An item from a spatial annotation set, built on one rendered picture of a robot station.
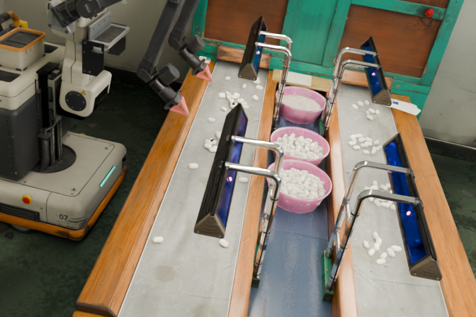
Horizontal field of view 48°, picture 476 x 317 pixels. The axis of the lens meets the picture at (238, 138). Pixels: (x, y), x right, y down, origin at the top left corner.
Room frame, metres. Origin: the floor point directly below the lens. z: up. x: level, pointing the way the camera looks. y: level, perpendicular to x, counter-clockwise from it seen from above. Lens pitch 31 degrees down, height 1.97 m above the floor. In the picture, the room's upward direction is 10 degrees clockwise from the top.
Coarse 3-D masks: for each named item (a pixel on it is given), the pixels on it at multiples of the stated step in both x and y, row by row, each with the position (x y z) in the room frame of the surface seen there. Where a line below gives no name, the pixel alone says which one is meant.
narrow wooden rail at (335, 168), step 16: (336, 112) 2.39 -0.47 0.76; (336, 128) 2.22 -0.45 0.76; (336, 144) 2.07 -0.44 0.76; (336, 160) 1.94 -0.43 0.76; (336, 176) 1.81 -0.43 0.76; (336, 192) 1.70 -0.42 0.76; (336, 208) 1.60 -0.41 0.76; (352, 272) 1.28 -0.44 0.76; (336, 288) 1.22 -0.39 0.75; (352, 288) 1.21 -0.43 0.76; (336, 304) 1.16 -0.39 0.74; (352, 304) 1.14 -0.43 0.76
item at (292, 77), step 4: (280, 72) 2.72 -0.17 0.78; (288, 72) 2.74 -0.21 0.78; (292, 72) 2.75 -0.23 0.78; (288, 76) 2.68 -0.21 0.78; (292, 76) 2.69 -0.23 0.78; (296, 76) 2.70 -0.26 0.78; (300, 76) 2.71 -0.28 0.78; (304, 76) 2.72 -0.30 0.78; (308, 76) 2.73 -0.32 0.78; (288, 80) 2.64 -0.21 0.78; (292, 80) 2.64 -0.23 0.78; (296, 80) 2.65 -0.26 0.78; (300, 80) 2.66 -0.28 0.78; (304, 80) 2.67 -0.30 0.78; (308, 80) 2.68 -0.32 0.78; (304, 84) 2.62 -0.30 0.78; (308, 84) 2.63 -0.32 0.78
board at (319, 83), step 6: (276, 72) 2.71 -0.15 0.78; (276, 78) 2.64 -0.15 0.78; (312, 78) 2.72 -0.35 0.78; (318, 78) 2.74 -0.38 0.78; (288, 84) 2.61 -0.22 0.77; (294, 84) 2.61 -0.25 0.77; (300, 84) 2.61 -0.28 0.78; (312, 84) 2.64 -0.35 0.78; (318, 84) 2.65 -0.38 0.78; (324, 84) 2.67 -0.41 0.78; (318, 90) 2.61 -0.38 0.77; (324, 90) 2.60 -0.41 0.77
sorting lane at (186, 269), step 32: (192, 128) 2.03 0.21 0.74; (256, 128) 2.13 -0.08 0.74; (192, 160) 1.78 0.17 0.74; (192, 192) 1.57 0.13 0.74; (160, 224) 1.37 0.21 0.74; (192, 224) 1.40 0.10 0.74; (160, 256) 1.22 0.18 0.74; (192, 256) 1.25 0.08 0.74; (224, 256) 1.27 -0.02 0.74; (128, 288) 1.07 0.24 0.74; (160, 288) 1.10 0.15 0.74; (192, 288) 1.12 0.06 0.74; (224, 288) 1.14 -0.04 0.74
